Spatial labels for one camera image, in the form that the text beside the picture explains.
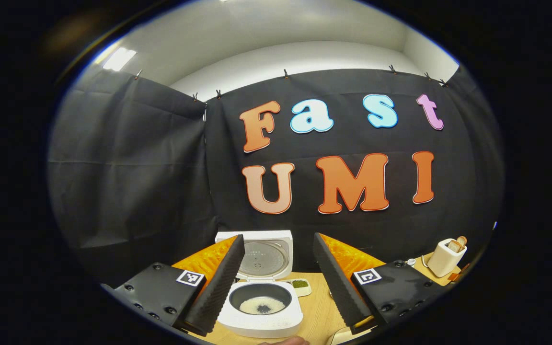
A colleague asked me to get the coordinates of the white rice heap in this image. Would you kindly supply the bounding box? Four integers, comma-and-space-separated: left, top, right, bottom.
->
239, 296, 287, 316

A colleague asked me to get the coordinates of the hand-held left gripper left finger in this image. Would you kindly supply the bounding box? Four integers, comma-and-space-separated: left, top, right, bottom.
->
101, 234, 247, 337

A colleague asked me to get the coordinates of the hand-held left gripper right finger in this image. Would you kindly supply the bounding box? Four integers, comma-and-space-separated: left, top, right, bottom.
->
313, 232, 445, 335

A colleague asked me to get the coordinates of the ceiling light panel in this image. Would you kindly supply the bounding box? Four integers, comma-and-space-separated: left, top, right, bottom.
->
103, 47, 138, 72

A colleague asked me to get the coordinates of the white rice cooker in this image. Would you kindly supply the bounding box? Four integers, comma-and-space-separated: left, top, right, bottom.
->
214, 230, 304, 339

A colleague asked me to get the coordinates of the small white condiment dish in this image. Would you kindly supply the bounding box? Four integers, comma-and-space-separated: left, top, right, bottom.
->
291, 278, 313, 298

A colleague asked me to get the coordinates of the black backdrop cloth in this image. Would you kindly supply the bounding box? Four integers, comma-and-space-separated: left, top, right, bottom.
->
47, 67, 505, 289

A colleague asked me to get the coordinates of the white toaster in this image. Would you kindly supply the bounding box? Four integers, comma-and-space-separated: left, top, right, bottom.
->
426, 238, 468, 278

